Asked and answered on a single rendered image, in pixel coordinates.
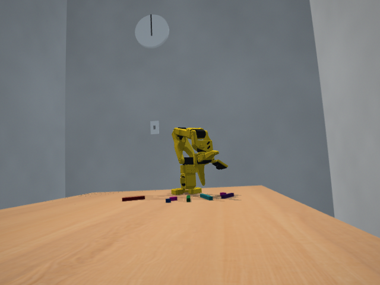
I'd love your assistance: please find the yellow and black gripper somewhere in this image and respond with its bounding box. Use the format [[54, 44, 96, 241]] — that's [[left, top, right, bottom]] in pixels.
[[193, 150, 228, 186]]

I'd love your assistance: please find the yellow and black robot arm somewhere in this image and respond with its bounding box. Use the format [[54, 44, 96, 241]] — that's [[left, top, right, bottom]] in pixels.
[[172, 128, 213, 195]]

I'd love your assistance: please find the turquoise rod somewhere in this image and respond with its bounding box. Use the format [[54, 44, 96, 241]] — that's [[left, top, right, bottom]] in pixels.
[[200, 194, 213, 201]]

